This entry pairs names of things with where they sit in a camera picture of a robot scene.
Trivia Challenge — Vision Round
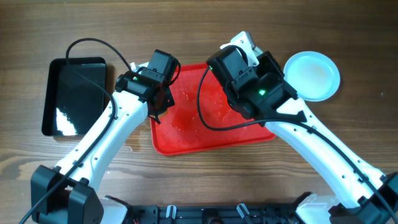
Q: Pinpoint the red plastic serving tray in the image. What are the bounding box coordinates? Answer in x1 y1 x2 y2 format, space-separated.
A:
150 63 275 156

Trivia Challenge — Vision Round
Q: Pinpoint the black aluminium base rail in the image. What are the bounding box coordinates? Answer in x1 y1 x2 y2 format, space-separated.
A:
123 203 303 224

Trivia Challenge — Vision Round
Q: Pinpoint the light blue plate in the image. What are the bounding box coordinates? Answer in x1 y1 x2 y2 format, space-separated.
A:
284 51 341 101

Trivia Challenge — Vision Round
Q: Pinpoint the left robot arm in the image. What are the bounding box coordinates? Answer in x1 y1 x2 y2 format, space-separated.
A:
21 87 174 223

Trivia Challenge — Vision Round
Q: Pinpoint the black water tray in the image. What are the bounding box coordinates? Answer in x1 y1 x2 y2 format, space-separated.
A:
41 57 106 136

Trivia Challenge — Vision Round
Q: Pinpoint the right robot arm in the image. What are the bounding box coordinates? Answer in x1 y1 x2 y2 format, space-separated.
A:
226 51 397 223

